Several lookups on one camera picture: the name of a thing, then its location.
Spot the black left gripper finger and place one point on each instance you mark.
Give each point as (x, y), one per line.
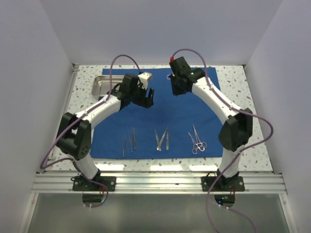
(147, 102)
(151, 94)

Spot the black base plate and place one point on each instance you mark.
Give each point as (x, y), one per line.
(223, 184)
(99, 183)

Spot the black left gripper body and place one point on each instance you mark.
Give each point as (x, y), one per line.
(138, 94)

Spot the steel scalpel handle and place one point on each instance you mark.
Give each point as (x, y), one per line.
(162, 138)
(157, 141)
(167, 139)

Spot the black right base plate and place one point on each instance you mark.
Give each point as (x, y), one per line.
(223, 184)

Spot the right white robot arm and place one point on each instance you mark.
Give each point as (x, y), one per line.
(237, 124)

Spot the large steel hemostat forceps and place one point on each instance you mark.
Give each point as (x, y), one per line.
(199, 145)

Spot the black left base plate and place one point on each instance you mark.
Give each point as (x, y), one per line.
(99, 183)

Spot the aluminium front rail frame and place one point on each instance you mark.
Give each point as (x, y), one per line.
(159, 182)

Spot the blue surgical drape cloth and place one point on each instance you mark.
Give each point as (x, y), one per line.
(177, 113)

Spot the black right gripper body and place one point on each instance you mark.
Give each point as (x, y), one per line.
(177, 89)

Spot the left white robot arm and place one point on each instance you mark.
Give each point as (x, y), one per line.
(74, 133)

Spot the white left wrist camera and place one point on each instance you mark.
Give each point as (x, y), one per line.
(145, 78)

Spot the small steel hemostat forceps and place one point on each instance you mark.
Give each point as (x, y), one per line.
(193, 142)

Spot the stainless steel instrument tray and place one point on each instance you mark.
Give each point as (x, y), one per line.
(101, 84)

